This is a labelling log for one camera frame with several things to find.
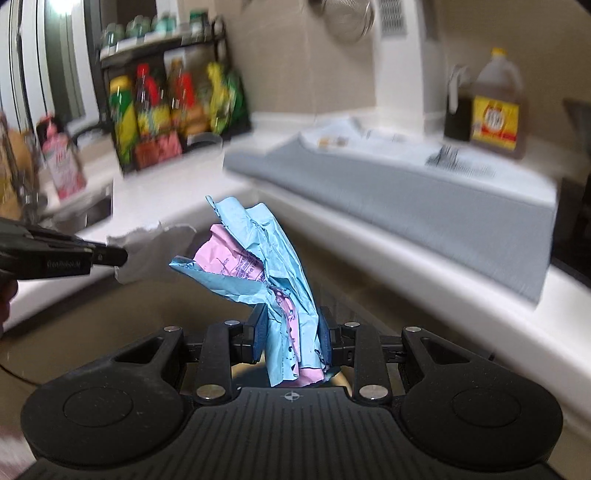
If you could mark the grey counter mat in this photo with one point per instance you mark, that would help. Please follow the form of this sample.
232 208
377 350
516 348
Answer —
392 212

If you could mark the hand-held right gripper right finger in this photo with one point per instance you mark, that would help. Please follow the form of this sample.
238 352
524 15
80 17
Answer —
324 339

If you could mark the wooden cutting board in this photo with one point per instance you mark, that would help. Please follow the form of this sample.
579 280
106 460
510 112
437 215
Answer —
18 166

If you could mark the green ceramic jar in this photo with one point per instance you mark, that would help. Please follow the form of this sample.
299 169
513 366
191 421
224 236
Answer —
166 23
138 27
113 34

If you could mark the person's left hand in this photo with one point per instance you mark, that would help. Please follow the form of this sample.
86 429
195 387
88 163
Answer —
7 304

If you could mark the pink pump soap bottle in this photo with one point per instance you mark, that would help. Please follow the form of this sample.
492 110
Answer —
62 161

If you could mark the green capped spice bottle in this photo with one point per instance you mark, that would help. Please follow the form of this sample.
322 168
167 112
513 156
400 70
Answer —
198 21

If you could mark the black smartphone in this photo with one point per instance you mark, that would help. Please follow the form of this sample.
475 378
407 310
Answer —
159 150

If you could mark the blue and pink wrapper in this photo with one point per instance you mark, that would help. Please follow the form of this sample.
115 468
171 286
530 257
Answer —
272 258

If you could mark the yellow capped cooking wine jug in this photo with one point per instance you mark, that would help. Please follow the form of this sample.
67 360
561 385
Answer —
498 115

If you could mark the white wall vent grille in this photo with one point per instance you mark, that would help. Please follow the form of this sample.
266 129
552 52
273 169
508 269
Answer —
393 16

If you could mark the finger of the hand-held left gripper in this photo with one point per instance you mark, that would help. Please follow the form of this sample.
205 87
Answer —
108 257

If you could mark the green and yellow sauce bottle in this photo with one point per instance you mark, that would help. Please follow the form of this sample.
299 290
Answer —
123 115

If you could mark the yellow and green snack bag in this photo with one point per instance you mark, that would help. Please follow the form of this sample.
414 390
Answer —
226 101

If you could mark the metal mesh strainer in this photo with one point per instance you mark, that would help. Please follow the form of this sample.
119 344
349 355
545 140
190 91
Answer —
348 21

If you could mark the yellow capped oil bottle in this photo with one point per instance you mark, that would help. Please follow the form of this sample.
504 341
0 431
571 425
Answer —
182 97

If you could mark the red capped soy sauce bottle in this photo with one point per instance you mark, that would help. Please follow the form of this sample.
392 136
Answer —
147 106

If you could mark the window frame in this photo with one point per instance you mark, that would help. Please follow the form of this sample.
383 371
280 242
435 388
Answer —
51 55

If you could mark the white torn paper scrap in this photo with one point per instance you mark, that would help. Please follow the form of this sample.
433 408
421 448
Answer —
152 249

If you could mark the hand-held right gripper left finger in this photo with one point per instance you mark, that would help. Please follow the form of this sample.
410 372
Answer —
259 334

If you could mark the black cooktop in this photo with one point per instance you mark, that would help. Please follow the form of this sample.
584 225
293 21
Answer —
572 230

